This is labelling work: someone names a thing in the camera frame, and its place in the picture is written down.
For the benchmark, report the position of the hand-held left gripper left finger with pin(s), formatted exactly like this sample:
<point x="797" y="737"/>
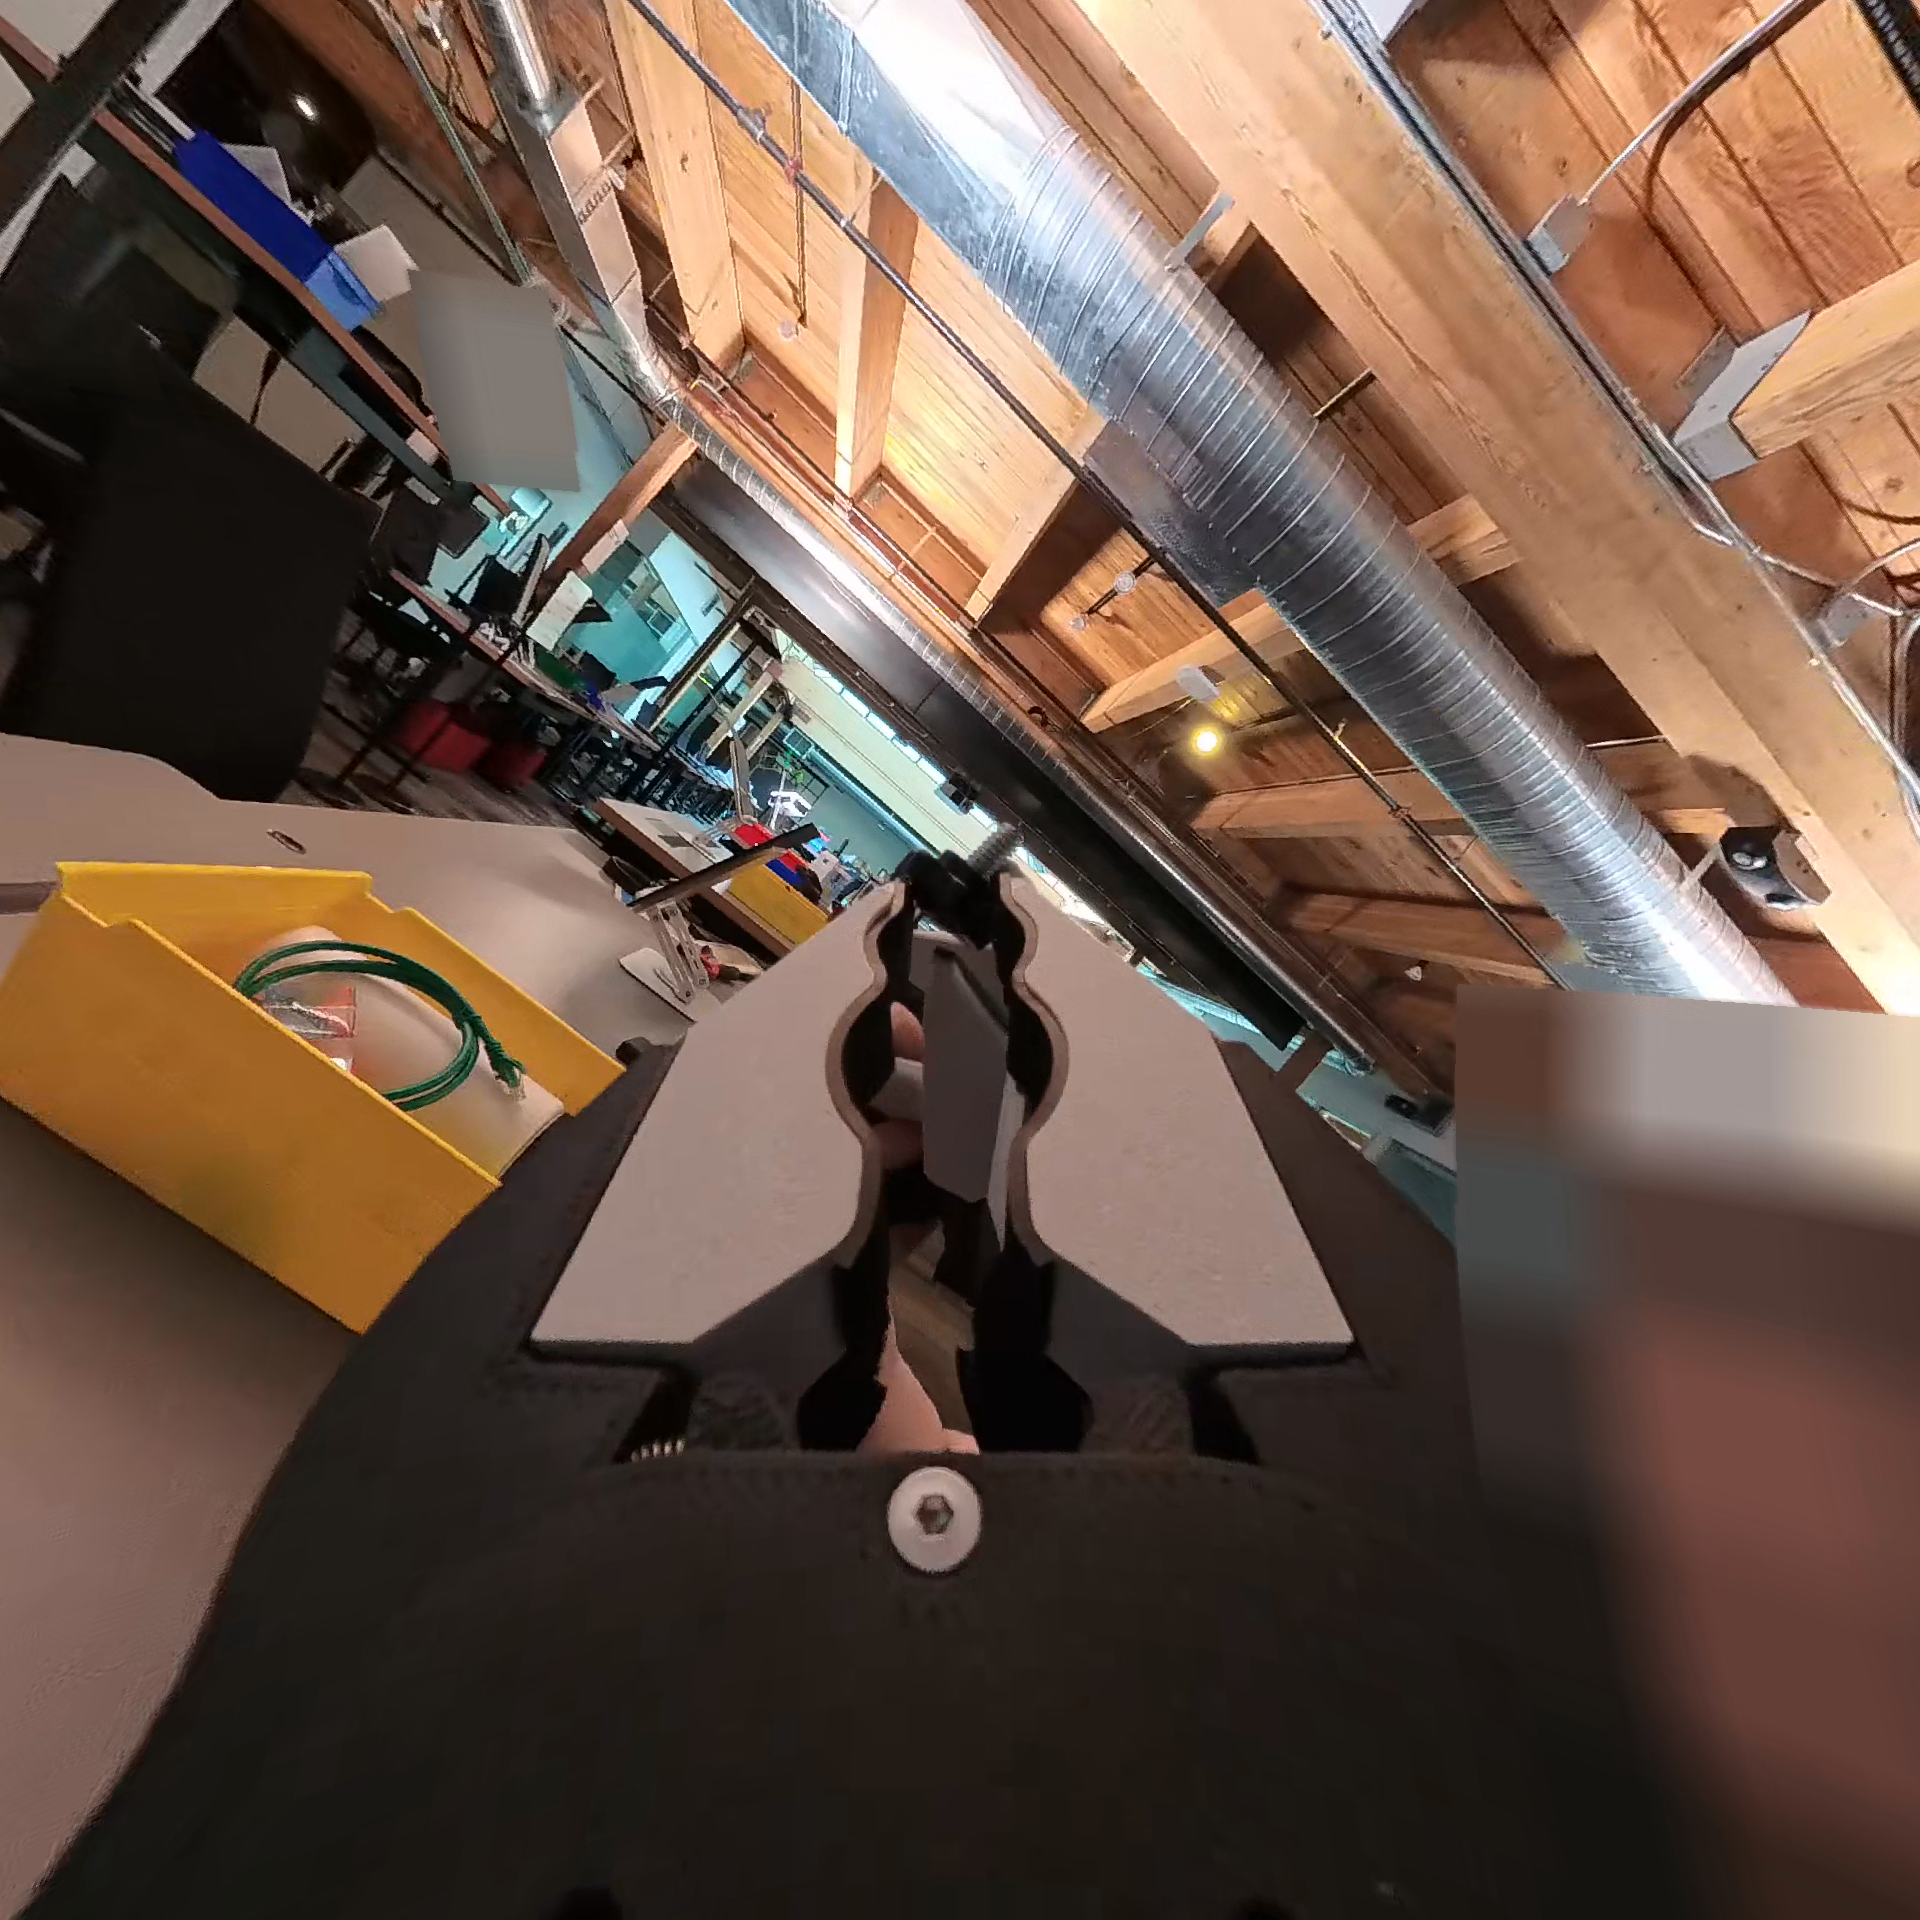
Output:
<point x="720" y="1185"/>

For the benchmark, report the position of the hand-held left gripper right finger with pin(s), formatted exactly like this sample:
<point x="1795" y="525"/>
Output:
<point x="1171" y="1201"/>

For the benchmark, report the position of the yellow plastic bin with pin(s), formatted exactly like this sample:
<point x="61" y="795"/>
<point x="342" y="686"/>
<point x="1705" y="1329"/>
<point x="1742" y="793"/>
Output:
<point x="780" y="905"/>
<point x="180" y="1109"/>

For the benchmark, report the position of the person's right forearm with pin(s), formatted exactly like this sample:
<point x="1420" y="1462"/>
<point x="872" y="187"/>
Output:
<point x="918" y="1410"/>

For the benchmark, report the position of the person's right hand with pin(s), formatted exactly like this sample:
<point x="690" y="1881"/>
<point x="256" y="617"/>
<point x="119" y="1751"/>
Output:
<point x="896" y="1056"/>

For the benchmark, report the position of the grey laptop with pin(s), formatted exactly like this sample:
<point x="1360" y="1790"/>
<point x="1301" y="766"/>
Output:
<point x="720" y="870"/>

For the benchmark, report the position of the red storage box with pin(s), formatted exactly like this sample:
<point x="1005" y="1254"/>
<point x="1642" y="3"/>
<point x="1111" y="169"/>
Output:
<point x="443" y="735"/>
<point x="518" y="763"/>

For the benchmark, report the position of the black cabinet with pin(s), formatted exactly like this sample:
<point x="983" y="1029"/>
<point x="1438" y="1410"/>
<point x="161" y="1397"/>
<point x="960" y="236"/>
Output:
<point x="195" y="601"/>

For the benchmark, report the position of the wooden standing desk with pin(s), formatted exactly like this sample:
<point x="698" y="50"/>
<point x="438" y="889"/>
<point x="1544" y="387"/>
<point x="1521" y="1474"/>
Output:
<point x="399" y="403"/>

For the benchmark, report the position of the metal junction box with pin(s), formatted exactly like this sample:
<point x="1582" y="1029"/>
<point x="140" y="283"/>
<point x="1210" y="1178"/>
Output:
<point x="1561" y="232"/>

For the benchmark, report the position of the blue plastic bin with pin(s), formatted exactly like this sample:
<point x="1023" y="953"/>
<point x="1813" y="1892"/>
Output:
<point x="285" y="241"/>

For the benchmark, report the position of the black ceiling camera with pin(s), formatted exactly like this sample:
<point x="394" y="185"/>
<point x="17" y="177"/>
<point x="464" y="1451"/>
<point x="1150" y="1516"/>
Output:
<point x="1763" y="857"/>

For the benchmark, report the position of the large silver ventilation duct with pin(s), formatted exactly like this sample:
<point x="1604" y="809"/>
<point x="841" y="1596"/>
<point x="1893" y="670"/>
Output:
<point x="1201" y="404"/>

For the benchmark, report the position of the grey beam bracket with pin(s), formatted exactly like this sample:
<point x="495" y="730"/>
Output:
<point x="1724" y="413"/>

